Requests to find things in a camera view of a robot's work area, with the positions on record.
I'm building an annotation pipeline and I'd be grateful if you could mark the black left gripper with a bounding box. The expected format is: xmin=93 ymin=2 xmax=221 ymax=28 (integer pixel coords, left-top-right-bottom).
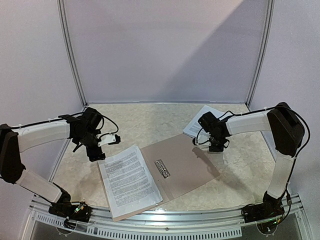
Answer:
xmin=75 ymin=129 xmax=106 ymax=162

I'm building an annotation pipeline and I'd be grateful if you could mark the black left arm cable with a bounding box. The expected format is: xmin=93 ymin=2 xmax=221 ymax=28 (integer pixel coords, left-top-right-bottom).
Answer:
xmin=7 ymin=113 xmax=120 ymax=137

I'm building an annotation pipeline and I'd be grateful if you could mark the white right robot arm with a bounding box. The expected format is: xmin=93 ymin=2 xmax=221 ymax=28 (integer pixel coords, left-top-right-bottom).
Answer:
xmin=197 ymin=102 xmax=310 ymax=218

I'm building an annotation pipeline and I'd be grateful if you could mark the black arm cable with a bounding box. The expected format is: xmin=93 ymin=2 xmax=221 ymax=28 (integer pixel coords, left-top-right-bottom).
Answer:
xmin=7 ymin=113 xmax=120 ymax=137
xmin=214 ymin=106 xmax=311 ymax=208

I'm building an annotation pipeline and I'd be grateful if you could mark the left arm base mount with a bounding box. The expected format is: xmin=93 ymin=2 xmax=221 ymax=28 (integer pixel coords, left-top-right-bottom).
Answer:
xmin=48 ymin=201 xmax=93 ymax=230

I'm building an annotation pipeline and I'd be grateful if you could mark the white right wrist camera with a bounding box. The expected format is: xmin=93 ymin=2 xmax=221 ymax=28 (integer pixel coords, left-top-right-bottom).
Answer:
xmin=192 ymin=134 xmax=211 ymax=146

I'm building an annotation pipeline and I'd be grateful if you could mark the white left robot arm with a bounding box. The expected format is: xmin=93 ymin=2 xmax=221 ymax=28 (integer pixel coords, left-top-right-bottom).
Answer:
xmin=0 ymin=107 xmax=106 ymax=217

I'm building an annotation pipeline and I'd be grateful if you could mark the left aluminium frame post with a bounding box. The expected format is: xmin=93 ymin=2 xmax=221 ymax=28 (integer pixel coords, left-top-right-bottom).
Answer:
xmin=56 ymin=0 xmax=88 ymax=107

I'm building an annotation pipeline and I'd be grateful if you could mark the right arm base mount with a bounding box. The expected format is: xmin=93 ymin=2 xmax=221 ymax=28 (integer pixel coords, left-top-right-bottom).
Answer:
xmin=241 ymin=198 xmax=292 ymax=225

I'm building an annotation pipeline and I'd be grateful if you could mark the white text page sheet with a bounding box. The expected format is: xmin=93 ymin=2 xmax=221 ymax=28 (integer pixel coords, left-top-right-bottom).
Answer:
xmin=98 ymin=145 xmax=163 ymax=222

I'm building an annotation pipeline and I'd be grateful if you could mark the right aluminium frame post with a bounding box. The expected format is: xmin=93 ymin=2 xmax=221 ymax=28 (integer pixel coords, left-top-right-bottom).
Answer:
xmin=245 ymin=0 xmax=275 ymax=108

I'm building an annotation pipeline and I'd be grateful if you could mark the aluminium frame post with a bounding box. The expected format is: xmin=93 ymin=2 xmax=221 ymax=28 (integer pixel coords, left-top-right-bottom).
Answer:
xmin=56 ymin=0 xmax=88 ymax=107
xmin=245 ymin=0 xmax=275 ymax=108

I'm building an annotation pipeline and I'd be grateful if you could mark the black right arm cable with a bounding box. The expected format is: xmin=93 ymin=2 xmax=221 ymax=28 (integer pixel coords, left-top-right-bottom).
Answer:
xmin=214 ymin=106 xmax=311 ymax=208

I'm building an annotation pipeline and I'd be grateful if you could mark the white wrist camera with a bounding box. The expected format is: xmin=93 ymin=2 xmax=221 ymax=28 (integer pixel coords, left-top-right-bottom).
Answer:
xmin=97 ymin=133 xmax=121 ymax=147
xmin=192 ymin=134 xmax=211 ymax=146

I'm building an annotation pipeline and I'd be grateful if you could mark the brown plastic folder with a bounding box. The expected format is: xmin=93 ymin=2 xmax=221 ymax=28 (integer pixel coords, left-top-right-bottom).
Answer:
xmin=111 ymin=131 xmax=221 ymax=223

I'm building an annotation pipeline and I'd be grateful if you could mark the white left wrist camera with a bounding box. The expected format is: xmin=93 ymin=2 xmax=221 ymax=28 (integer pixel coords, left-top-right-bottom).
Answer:
xmin=97 ymin=133 xmax=121 ymax=147

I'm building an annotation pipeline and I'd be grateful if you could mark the white paper stack remainder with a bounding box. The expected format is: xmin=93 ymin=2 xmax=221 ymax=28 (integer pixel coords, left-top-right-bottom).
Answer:
xmin=182 ymin=105 xmax=224 ymax=138

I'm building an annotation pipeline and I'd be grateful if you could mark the metal folder clip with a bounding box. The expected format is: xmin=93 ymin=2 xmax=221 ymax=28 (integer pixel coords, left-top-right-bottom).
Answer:
xmin=154 ymin=159 xmax=171 ymax=179

